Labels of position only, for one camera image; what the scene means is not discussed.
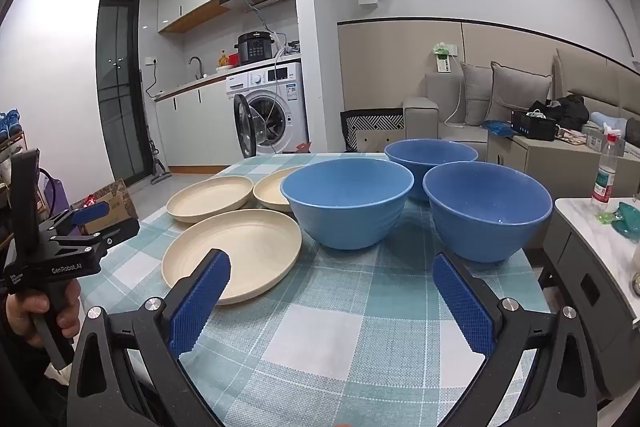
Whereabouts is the wooden shoe rack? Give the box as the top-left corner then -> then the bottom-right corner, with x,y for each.
0,109 -> 29,212

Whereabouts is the wall remote holder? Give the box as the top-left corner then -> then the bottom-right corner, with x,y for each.
428,42 -> 459,73

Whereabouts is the beige low cabinet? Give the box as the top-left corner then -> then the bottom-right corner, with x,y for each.
487,131 -> 640,204

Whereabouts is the black electronics box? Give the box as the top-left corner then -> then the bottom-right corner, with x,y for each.
510,109 -> 557,142

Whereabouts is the white kitchen base cabinet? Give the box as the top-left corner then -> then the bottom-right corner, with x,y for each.
154,71 -> 237,168

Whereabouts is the black jacket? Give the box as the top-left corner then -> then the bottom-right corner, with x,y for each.
529,94 -> 590,131

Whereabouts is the floor mop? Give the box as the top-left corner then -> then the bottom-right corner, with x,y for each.
145,67 -> 172,186

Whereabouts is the light blue cloth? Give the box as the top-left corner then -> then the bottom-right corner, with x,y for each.
589,112 -> 629,134

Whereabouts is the blue ribbed bowl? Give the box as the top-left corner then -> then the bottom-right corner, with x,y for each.
280,158 -> 415,251

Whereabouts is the teal glass dish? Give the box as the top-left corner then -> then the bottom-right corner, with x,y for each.
612,201 -> 640,238

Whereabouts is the person's left hand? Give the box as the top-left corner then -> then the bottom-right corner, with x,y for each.
5,280 -> 82,349

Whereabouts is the tissue box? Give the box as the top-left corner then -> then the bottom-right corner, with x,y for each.
582,125 -> 609,151

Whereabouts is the grey sofa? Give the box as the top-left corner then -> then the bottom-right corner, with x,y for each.
403,47 -> 640,168

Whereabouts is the brown cardboard box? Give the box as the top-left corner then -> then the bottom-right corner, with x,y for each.
71,179 -> 139,236

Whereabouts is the clear plastic bottle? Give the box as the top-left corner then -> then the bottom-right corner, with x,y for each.
590,133 -> 626,213

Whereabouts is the black pressure cooker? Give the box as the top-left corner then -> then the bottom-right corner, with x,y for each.
235,32 -> 274,67

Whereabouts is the black glass door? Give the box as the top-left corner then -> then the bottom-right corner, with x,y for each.
97,0 -> 147,186

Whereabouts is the blue plastic bag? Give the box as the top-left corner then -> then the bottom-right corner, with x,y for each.
480,119 -> 516,138

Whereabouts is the purple bag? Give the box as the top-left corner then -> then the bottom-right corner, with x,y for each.
36,167 -> 72,220

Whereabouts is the white marble side table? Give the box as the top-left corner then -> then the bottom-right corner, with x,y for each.
542,196 -> 640,408

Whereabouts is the white washing machine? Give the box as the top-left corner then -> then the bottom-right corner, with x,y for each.
226,62 -> 309,159

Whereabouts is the person's left forearm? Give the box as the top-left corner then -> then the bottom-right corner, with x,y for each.
0,332 -> 71,427

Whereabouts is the beige plate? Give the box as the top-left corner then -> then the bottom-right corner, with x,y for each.
166,176 -> 255,224
253,166 -> 307,213
161,208 -> 304,306

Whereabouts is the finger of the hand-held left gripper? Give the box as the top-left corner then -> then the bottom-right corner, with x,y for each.
42,201 -> 111,236
49,220 -> 141,256

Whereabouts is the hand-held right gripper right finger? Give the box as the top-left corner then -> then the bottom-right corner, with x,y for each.
432,252 -> 613,427

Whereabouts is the grey cushion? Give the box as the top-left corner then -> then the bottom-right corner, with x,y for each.
486,61 -> 554,128
459,61 -> 494,126

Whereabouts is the black patterned chair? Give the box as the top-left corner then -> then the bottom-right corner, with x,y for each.
340,108 -> 405,152

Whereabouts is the white cable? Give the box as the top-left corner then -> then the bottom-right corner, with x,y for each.
445,71 -> 467,128

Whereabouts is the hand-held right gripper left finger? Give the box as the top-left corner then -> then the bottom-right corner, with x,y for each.
65,248 -> 232,427

